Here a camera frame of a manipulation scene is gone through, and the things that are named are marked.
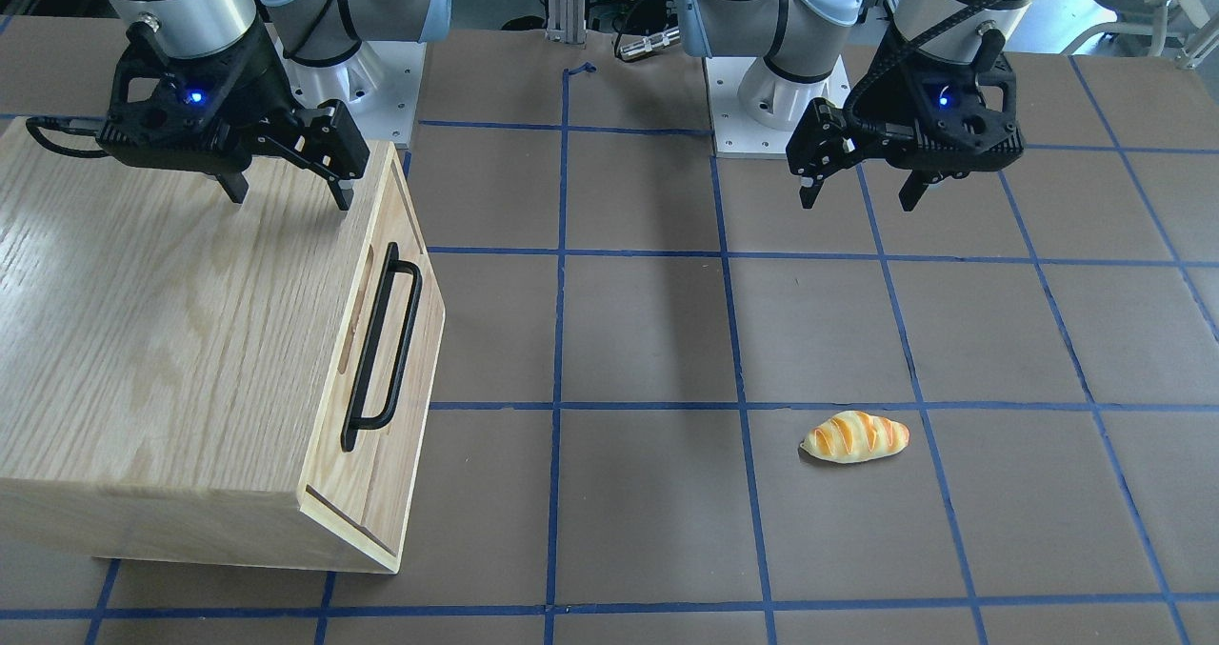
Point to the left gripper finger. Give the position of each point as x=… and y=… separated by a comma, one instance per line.
x=818, y=148
x=917, y=185

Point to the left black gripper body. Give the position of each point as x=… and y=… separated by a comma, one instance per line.
x=892, y=86

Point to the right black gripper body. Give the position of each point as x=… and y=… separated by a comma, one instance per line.
x=255, y=81

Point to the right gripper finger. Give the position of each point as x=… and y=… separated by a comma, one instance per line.
x=324, y=140
x=235, y=185

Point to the wooden drawer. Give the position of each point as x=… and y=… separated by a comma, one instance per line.
x=359, y=477

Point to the wooden drawer cabinet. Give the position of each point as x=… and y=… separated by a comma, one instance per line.
x=164, y=354

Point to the toy bread loaf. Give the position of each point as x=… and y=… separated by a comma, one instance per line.
x=851, y=437

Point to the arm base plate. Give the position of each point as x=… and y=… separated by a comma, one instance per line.
x=380, y=85
x=754, y=111

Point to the aluminium frame post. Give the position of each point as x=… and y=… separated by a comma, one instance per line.
x=566, y=22

